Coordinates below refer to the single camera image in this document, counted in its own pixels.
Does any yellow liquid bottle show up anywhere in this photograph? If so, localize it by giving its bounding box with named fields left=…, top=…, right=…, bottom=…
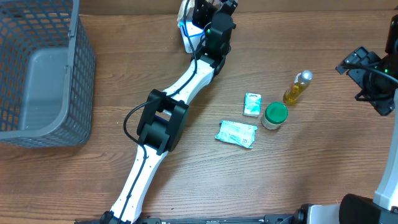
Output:
left=283, top=70, right=313, bottom=105

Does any teal Kleenex tissue pack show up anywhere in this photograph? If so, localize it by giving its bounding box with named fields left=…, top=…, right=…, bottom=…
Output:
left=243, top=93, right=262, bottom=117

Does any green lidded jar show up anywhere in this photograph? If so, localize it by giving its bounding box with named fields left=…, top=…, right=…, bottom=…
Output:
left=261, top=102, right=289, bottom=130

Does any teal snack bar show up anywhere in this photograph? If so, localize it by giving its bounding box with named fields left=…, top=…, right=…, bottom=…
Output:
left=215, top=120, right=257, bottom=149

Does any brown snack packet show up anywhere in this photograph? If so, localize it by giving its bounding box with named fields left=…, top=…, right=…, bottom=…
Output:
left=177, top=0, right=221, bottom=22

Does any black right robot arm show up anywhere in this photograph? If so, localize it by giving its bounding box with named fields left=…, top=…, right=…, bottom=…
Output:
left=335, top=14, right=397, bottom=224

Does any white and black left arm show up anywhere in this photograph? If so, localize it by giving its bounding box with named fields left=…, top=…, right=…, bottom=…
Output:
left=99, top=0, right=238, bottom=223

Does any white barcode scanner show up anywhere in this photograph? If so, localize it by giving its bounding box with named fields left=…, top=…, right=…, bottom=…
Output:
left=177, top=20, right=204, bottom=54

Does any dark grey mesh basket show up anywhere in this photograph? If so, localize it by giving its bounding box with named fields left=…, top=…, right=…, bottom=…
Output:
left=1, top=0, right=96, bottom=148

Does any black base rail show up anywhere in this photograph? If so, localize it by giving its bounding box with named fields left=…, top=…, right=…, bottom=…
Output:
left=74, top=203, right=343, bottom=224

